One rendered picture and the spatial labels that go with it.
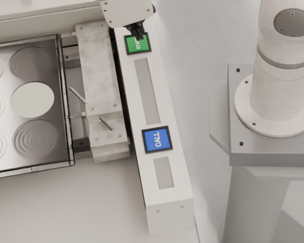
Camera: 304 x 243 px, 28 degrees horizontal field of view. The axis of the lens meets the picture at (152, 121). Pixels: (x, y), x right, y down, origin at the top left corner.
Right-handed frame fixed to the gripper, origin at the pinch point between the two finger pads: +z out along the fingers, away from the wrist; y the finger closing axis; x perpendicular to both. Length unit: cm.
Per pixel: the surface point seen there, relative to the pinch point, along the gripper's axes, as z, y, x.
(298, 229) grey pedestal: 88, 25, -21
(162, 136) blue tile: 4.3, 0.0, -25.7
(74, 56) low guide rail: 12.2, -18.5, 8.8
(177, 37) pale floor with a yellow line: 104, 3, 83
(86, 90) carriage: 9.7, -15.8, -4.5
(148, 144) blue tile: 3.7, -2.9, -27.0
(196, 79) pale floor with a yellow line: 104, 6, 59
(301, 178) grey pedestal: 25.3, 25.4, -32.9
